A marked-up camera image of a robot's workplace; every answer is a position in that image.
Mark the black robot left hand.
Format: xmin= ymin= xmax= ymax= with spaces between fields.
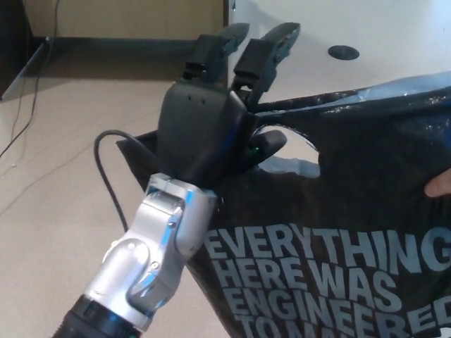
xmin=154 ymin=21 xmax=301 ymax=193

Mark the person's bare hand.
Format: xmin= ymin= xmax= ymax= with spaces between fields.
xmin=424 ymin=171 xmax=451 ymax=199

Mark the black printed plastic bag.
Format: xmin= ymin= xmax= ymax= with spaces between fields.
xmin=115 ymin=72 xmax=451 ymax=338

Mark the black round desk grommet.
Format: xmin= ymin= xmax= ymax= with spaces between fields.
xmin=328 ymin=44 xmax=361 ymax=61

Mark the grey desk with dark side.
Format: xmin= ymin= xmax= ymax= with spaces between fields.
xmin=222 ymin=0 xmax=451 ymax=106

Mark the black furniture panel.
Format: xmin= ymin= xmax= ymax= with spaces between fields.
xmin=0 ymin=0 xmax=52 ymax=102

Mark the black robot wrist cable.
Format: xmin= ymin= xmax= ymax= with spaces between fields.
xmin=93 ymin=129 xmax=177 ymax=232

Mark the black floor cable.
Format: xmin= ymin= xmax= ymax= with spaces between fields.
xmin=0 ymin=0 xmax=60 ymax=160
xmin=0 ymin=75 xmax=29 ymax=156

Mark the thin grey floor cable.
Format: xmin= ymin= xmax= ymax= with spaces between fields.
xmin=0 ymin=168 xmax=71 ymax=218

